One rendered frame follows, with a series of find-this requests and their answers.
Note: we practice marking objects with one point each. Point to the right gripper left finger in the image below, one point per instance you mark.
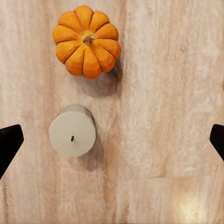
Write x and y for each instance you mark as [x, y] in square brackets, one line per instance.
[11, 139]

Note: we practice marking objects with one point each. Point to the pillar candle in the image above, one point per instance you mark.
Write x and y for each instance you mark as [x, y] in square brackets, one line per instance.
[73, 132]

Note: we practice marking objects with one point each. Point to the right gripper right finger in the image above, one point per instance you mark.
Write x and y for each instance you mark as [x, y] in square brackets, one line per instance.
[217, 139]

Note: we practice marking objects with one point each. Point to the pumpkin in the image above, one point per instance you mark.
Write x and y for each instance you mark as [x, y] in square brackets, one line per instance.
[86, 42]

